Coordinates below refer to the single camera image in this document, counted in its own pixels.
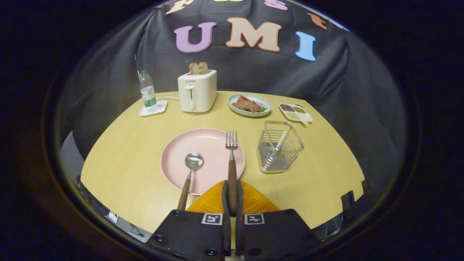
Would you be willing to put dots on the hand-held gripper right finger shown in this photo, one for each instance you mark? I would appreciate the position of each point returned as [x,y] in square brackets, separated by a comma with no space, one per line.
[240,232]

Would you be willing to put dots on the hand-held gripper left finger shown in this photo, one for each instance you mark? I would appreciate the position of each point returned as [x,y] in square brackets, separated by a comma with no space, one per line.
[226,203]

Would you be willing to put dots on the pink plate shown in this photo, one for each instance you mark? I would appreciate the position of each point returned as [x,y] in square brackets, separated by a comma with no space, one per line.
[210,145]

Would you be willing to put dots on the pale green plate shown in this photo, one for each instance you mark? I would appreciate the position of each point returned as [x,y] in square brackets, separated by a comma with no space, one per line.
[250,114]

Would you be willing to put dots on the cooked meat slices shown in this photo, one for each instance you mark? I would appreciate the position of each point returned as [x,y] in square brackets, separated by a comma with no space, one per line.
[246,105]

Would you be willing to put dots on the dark chair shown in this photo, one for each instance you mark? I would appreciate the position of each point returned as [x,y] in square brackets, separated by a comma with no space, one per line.
[348,199]

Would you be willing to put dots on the white toaster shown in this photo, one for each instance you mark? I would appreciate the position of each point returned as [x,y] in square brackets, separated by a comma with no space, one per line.
[203,90]

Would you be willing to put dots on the white square coaster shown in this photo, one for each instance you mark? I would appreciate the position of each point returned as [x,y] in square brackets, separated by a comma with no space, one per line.
[159,108]

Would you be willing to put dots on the white divided condiment dish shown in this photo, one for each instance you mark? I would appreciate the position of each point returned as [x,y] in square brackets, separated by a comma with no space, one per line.
[304,116]

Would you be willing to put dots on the clear plastic water bottle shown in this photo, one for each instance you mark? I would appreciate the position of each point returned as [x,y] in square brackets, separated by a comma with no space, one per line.
[148,94]

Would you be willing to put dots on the black backdrop cloth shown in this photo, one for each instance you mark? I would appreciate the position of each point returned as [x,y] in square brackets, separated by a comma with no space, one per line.
[253,69]

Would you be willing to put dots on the toast slice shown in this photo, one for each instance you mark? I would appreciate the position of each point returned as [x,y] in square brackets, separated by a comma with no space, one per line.
[193,69]
[203,67]

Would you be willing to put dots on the grey mesh chair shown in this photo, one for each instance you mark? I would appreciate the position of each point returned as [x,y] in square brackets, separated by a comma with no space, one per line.
[70,156]

